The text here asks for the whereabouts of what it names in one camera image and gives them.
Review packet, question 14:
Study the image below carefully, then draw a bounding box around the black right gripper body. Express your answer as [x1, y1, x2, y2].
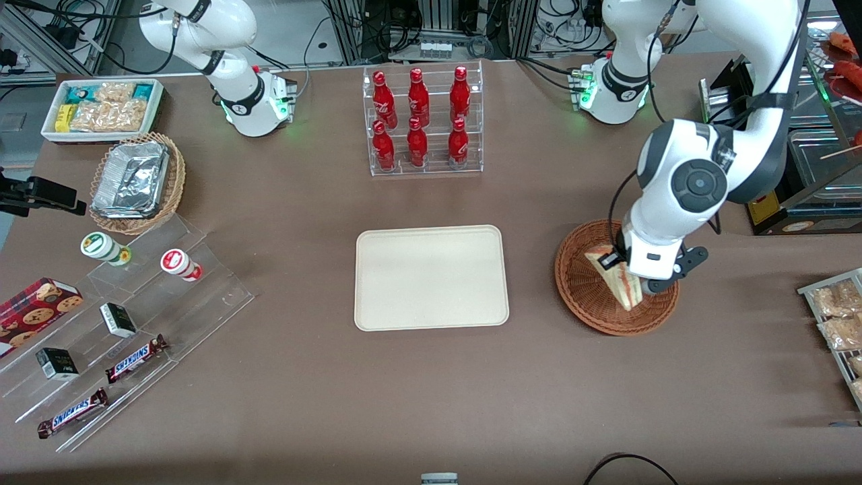
[0, 172, 31, 218]

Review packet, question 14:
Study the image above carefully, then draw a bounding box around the triangular sandwich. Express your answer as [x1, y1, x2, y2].
[585, 248, 651, 312]

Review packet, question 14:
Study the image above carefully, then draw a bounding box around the brown round wicker basket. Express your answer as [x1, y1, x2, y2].
[555, 220, 679, 336]

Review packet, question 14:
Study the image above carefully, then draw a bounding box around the light wicker basket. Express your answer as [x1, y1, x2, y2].
[90, 133, 186, 235]

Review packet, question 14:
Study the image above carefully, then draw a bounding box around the cream plastic serving tray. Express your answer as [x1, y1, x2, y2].
[355, 225, 510, 332]

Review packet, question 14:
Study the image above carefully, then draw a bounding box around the green sunflower yogurt cup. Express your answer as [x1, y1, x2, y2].
[80, 232, 132, 267]

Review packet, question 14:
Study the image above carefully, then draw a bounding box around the white rectangular snack bin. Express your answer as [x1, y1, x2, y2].
[40, 78, 166, 146]

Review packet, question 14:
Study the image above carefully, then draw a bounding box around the aluminium foil container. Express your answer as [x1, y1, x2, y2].
[92, 140, 169, 220]

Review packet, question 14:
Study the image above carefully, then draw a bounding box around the clear cracker bag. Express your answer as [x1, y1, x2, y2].
[71, 101, 112, 133]
[94, 82, 135, 103]
[108, 99, 150, 132]

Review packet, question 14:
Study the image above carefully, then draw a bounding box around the red tartan cookie box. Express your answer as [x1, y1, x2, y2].
[0, 278, 84, 358]

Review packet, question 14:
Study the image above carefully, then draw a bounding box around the black hot food display case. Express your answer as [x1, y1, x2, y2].
[699, 20, 862, 236]

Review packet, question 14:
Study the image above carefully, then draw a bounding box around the red lid yogurt cup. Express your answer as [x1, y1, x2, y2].
[160, 249, 203, 282]

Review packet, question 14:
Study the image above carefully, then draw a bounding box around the small black carton box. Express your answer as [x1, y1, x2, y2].
[36, 348, 79, 382]
[100, 302, 137, 339]

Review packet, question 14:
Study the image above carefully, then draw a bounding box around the steel food pan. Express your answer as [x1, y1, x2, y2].
[787, 128, 862, 203]

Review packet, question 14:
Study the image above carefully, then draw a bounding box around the clear acrylic bottle rack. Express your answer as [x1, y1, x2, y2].
[362, 61, 484, 177]

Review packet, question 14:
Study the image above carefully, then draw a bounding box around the clear acrylic stepped stand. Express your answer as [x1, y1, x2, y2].
[0, 214, 255, 453]

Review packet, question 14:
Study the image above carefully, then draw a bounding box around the Snickers chocolate bar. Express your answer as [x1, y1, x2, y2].
[106, 335, 169, 385]
[37, 387, 108, 440]

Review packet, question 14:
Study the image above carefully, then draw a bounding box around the red cola bottle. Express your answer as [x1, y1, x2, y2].
[448, 118, 469, 169]
[372, 70, 398, 129]
[372, 121, 397, 172]
[406, 118, 428, 169]
[450, 65, 471, 125]
[408, 67, 430, 127]

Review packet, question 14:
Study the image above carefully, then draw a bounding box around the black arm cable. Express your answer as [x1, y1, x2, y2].
[608, 168, 640, 253]

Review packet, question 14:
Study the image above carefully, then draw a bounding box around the grey wire snack tray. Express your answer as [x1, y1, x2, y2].
[798, 268, 862, 412]

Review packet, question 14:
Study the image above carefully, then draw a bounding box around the aluminium frame with cables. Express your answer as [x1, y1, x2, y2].
[0, 0, 135, 85]

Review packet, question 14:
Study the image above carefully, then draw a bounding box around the black looped cable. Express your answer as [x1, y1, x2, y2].
[583, 453, 681, 485]

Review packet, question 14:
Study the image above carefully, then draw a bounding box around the black base cable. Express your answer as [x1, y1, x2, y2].
[519, 57, 580, 92]
[296, 17, 334, 102]

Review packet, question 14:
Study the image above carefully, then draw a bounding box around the aluminium frame rack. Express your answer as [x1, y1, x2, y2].
[330, 0, 539, 61]

